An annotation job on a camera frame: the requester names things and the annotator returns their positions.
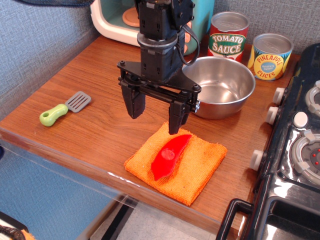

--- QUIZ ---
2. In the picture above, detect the red plastic pepper slice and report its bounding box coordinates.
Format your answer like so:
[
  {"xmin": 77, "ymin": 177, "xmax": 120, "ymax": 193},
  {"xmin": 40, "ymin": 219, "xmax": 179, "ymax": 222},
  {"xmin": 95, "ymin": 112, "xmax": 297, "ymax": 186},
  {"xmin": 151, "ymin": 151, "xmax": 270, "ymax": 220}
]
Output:
[{"xmin": 151, "ymin": 134, "xmax": 192, "ymax": 181}]

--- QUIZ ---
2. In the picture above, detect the tomato sauce can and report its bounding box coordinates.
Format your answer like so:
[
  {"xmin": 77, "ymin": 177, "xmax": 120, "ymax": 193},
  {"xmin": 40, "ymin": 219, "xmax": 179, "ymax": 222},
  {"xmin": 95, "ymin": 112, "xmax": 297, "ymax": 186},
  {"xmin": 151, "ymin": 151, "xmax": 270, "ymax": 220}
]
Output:
[{"xmin": 207, "ymin": 11, "xmax": 250, "ymax": 62}]

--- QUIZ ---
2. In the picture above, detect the white stove knob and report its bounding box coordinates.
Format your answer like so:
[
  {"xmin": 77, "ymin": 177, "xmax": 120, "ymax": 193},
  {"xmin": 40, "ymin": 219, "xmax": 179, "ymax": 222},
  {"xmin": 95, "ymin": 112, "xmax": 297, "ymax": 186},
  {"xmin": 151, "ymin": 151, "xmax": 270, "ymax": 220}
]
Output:
[
  {"xmin": 272, "ymin": 87, "xmax": 286, "ymax": 105},
  {"xmin": 249, "ymin": 149, "xmax": 264, "ymax": 171},
  {"xmin": 265, "ymin": 106, "xmax": 279, "ymax": 125}
]

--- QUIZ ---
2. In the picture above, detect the white stove knob middle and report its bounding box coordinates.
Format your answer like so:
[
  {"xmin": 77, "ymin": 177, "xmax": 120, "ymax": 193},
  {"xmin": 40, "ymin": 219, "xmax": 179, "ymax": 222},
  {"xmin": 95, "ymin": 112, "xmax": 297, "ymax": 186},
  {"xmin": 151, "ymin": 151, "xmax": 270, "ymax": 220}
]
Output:
[{"xmin": 265, "ymin": 106, "xmax": 279, "ymax": 125}]

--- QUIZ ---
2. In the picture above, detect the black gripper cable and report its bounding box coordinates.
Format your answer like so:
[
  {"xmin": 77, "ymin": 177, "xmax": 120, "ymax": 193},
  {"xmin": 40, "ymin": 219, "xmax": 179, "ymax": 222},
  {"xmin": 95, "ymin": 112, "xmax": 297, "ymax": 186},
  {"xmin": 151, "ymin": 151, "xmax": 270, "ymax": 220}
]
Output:
[{"xmin": 176, "ymin": 24, "xmax": 201, "ymax": 67}]

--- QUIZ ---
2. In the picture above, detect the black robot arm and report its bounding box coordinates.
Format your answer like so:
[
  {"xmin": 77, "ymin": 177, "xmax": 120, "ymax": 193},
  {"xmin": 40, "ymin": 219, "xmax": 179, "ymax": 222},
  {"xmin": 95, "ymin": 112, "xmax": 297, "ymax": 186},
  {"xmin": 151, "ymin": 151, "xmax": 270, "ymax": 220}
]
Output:
[{"xmin": 117, "ymin": 0, "xmax": 202, "ymax": 135}]

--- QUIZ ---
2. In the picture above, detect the black toy stove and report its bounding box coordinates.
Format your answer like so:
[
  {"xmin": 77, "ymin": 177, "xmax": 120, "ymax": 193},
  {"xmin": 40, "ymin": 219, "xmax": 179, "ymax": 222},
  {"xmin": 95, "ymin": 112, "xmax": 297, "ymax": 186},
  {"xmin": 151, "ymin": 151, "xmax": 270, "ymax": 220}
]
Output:
[{"xmin": 238, "ymin": 43, "xmax": 320, "ymax": 240}]

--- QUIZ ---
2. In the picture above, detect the stainless steel bowl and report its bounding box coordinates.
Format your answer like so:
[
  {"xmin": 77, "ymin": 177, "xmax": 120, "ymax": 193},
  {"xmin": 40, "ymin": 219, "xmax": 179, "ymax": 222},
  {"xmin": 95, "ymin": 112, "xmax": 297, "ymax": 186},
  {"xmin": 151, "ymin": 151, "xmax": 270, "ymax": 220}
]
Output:
[{"xmin": 182, "ymin": 56, "xmax": 256, "ymax": 120}]

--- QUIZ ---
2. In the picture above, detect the white stove knob front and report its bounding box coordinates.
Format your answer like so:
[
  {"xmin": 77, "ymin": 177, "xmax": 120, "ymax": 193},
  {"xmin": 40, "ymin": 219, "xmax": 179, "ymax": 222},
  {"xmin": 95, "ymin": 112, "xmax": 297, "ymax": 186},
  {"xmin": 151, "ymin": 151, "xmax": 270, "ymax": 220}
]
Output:
[{"xmin": 249, "ymin": 149, "xmax": 264, "ymax": 171}]

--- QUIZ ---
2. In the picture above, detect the green handled grey spatula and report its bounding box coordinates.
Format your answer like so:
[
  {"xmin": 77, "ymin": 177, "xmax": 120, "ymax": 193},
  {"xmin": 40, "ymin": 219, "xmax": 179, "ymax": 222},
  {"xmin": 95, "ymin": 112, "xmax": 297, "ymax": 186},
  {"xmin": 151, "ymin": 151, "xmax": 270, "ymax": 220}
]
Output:
[{"xmin": 39, "ymin": 91, "xmax": 92, "ymax": 127}]

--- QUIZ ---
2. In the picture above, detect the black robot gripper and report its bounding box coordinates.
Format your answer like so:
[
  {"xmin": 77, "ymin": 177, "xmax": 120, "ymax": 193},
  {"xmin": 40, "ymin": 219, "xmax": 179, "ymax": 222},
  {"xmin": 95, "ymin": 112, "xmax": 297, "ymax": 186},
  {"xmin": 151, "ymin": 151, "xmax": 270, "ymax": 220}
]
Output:
[{"xmin": 117, "ymin": 34, "xmax": 201, "ymax": 135}]

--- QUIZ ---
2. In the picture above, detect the pineapple slices can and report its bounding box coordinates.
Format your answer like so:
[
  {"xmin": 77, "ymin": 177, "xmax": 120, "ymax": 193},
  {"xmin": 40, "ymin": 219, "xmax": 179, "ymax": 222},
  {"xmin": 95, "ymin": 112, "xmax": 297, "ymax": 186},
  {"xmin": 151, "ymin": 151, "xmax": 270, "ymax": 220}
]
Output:
[{"xmin": 247, "ymin": 33, "xmax": 294, "ymax": 81}]

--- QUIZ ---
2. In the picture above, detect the black oven door handle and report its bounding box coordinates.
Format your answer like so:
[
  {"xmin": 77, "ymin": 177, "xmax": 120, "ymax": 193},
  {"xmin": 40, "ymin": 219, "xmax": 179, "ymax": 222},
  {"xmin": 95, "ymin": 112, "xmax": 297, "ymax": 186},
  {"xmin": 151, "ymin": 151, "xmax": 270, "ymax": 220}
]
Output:
[{"xmin": 216, "ymin": 198, "xmax": 254, "ymax": 240}]

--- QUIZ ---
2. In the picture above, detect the teal toy microwave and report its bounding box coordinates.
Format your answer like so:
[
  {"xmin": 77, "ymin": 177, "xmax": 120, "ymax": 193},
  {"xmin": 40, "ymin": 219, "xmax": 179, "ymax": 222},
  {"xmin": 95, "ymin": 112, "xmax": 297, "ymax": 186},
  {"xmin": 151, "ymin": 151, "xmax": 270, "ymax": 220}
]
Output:
[{"xmin": 90, "ymin": 0, "xmax": 215, "ymax": 55}]

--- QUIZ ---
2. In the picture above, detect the orange microwave plate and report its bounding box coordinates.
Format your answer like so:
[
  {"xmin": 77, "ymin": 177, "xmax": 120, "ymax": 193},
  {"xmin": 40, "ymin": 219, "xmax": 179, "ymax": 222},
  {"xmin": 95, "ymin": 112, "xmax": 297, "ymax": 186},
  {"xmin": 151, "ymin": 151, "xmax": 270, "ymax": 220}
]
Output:
[{"xmin": 122, "ymin": 7, "xmax": 140, "ymax": 28}]

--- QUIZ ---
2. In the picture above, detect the white stove knob rear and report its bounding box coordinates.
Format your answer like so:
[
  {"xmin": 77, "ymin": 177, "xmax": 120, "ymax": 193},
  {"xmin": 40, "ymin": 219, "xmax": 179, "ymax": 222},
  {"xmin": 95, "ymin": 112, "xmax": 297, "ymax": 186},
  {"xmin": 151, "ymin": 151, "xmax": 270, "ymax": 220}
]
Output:
[{"xmin": 272, "ymin": 87, "xmax": 286, "ymax": 105}]

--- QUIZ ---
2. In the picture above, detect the orange microfibre cloth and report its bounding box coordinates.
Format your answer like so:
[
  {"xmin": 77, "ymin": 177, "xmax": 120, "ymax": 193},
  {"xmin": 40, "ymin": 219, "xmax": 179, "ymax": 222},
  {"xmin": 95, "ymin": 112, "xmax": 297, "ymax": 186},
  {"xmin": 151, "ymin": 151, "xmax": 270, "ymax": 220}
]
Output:
[{"xmin": 124, "ymin": 122, "xmax": 228, "ymax": 206}]

